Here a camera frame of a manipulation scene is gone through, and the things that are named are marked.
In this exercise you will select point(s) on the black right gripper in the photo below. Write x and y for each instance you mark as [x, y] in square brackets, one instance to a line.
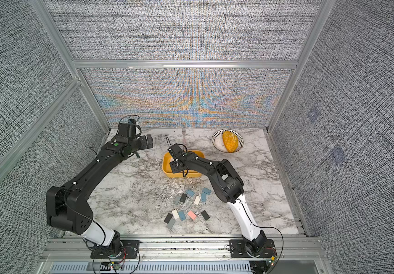
[173, 169]

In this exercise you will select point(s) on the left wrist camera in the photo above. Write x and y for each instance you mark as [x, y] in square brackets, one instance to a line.
[128, 128]

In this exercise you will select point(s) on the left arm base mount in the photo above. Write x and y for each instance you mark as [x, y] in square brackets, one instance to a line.
[128, 250]

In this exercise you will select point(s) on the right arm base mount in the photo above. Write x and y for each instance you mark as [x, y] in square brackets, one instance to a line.
[241, 248]

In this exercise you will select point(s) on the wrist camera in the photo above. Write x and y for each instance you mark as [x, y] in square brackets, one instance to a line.
[176, 150]
[128, 128]

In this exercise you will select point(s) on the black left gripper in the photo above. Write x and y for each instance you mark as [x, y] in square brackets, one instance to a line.
[144, 144]

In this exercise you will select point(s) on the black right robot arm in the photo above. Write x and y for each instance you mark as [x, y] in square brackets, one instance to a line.
[228, 187]

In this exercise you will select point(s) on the pink eraser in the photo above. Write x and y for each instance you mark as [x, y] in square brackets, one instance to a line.
[192, 215]

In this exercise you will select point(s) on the yellow plastic storage box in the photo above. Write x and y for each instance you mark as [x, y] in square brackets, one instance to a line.
[167, 170]

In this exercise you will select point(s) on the white patterned plate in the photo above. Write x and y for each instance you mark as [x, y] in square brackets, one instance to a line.
[217, 140]

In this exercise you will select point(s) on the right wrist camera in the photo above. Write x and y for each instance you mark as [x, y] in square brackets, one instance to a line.
[176, 150]

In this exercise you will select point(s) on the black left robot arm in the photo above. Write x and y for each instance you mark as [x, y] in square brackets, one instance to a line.
[67, 206]

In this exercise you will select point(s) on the white eraser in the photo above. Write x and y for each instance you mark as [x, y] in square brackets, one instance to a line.
[197, 200]
[175, 214]

